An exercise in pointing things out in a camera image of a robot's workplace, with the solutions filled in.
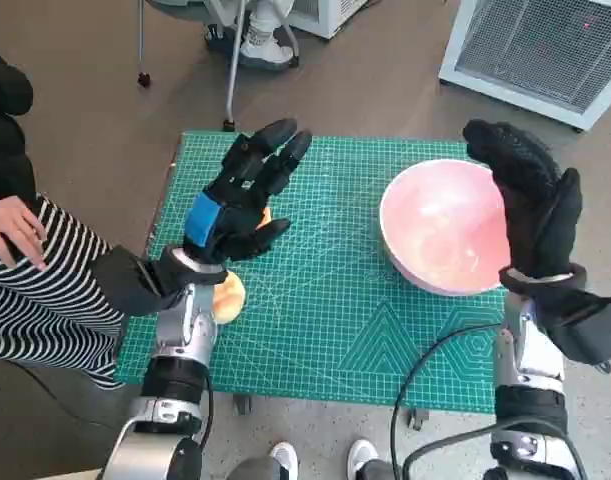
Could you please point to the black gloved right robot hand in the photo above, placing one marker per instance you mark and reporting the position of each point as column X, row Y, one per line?
column 532, row 210

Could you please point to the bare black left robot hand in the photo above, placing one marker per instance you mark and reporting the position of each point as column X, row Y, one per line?
column 245, row 175

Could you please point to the person's hand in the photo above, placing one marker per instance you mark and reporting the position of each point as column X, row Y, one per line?
column 15, row 225

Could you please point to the orange toy bread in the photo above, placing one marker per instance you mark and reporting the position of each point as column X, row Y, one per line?
column 266, row 217

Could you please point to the pink bowl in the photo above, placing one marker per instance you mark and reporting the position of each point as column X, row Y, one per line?
column 440, row 225

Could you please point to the pale round toy bread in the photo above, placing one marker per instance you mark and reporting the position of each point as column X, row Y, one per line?
column 232, row 300

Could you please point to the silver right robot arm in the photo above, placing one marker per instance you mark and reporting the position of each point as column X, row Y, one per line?
column 530, row 395

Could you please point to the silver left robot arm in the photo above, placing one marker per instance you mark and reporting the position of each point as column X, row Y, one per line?
column 177, row 345

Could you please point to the person in striped clothing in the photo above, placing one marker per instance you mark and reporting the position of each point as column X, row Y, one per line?
column 50, row 300

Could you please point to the grey chair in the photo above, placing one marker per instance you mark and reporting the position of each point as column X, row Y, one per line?
column 233, row 75

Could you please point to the green cutting mat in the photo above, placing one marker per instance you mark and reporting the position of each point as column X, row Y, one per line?
column 310, row 280

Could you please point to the seated person in white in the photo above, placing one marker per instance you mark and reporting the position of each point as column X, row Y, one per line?
column 262, row 45

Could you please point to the white mesh cage unit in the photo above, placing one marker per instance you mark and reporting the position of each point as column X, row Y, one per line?
column 535, row 50

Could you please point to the small white appliance unit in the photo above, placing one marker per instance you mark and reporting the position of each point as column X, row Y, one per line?
column 325, row 15

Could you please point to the white shoe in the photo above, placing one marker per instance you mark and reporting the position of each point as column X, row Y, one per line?
column 285, row 457
column 361, row 455

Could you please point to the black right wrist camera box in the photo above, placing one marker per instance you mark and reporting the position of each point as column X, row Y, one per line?
column 585, row 325

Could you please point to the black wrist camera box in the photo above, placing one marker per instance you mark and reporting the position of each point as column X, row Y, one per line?
column 585, row 325
column 130, row 285

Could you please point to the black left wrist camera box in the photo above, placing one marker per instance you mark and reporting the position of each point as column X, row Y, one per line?
column 130, row 285

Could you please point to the black table bracket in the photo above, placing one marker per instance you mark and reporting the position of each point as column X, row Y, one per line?
column 418, row 419

